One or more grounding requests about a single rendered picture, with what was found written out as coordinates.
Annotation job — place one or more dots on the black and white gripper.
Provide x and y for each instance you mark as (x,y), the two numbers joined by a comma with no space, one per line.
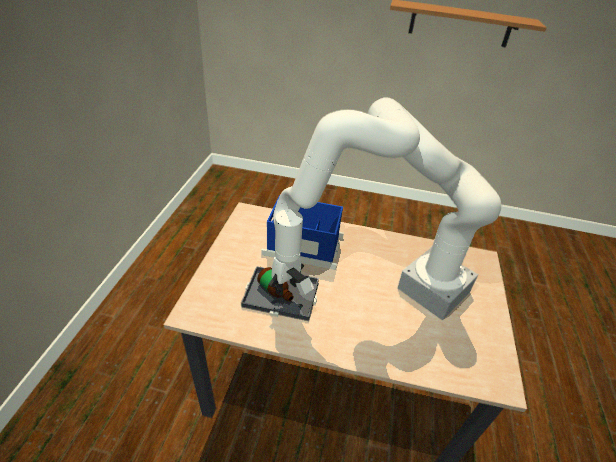
(279,273)

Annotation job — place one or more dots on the brown glass bottle with green label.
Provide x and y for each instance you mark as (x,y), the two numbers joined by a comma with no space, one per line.
(264,279)

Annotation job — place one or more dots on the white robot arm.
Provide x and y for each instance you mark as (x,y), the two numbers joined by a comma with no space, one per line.
(388,131)

